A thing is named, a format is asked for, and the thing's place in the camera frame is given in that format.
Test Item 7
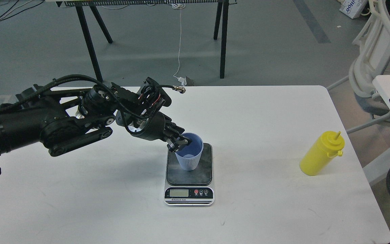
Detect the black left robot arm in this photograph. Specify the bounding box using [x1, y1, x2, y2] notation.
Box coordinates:
[0, 74, 193, 175]

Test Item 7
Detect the yellow squeeze bottle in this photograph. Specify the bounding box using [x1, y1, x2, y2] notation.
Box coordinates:
[299, 131, 345, 176]

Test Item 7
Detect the black trestle table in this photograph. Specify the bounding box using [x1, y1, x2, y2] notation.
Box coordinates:
[54, 0, 231, 81]

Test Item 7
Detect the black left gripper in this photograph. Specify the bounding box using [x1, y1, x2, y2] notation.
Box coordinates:
[126, 112, 192, 152]

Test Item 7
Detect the white printed bag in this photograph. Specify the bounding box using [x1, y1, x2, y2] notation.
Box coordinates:
[339, 0, 368, 19]

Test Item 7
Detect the digital kitchen scale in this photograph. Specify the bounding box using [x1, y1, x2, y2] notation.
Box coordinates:
[164, 143, 215, 206]

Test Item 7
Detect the white office chair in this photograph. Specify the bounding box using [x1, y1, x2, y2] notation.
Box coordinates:
[327, 0, 390, 134]

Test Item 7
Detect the white power adapter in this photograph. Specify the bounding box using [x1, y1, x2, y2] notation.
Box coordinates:
[177, 76, 195, 86]

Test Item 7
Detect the blue ribbed plastic cup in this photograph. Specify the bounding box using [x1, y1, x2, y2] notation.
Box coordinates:
[175, 133, 204, 170]

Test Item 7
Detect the white hanging cable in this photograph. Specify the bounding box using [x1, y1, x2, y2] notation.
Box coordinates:
[173, 3, 186, 80]

